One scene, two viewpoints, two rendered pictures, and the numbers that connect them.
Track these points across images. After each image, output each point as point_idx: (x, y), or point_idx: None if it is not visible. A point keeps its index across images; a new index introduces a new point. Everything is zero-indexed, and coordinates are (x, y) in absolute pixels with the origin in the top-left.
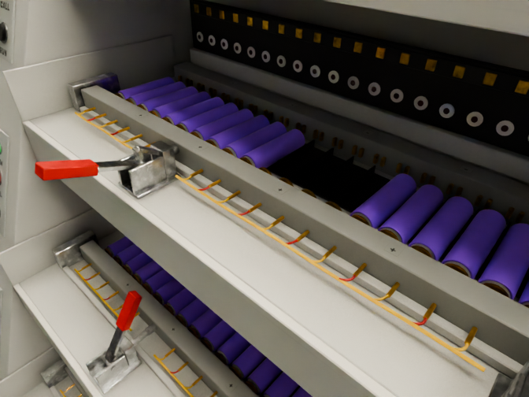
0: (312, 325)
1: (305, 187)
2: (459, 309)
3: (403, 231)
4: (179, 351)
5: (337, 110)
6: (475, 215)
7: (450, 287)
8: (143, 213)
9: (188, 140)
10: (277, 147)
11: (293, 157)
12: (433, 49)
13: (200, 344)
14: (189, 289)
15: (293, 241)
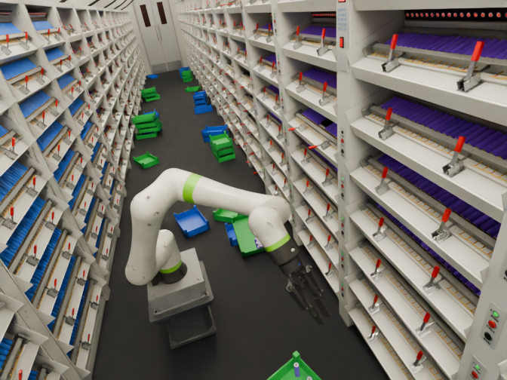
0: (314, 142)
1: (324, 126)
2: (326, 137)
3: (327, 130)
4: (314, 158)
5: None
6: None
7: (325, 135)
8: (301, 133)
9: (308, 121)
10: (321, 120)
11: (325, 121)
12: None
13: (318, 157)
14: (308, 143)
15: (315, 133)
